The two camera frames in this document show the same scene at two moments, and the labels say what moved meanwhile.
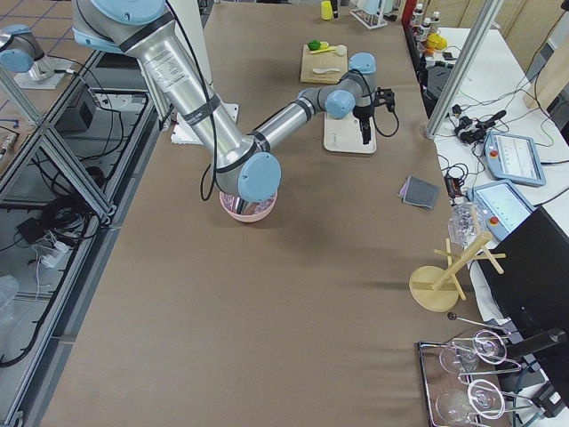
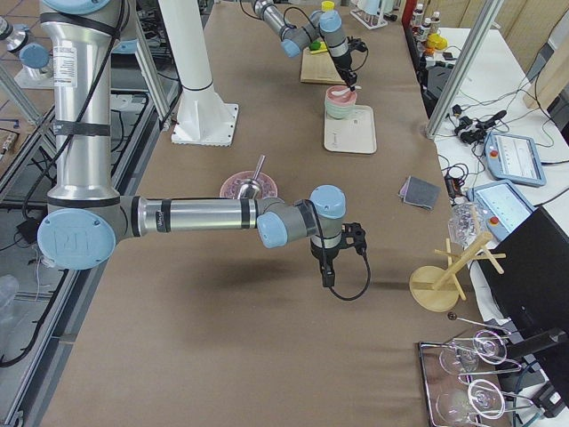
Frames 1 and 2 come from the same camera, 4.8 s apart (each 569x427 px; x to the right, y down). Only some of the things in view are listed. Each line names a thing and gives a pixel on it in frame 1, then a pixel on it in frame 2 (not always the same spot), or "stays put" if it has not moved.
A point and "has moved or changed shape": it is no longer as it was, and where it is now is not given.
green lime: [315, 44] stays put
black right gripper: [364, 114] → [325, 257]
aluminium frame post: [462, 64] stays put
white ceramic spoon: [323, 70] has moved or changed shape
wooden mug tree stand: [435, 288] stays put
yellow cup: [326, 11] stays put
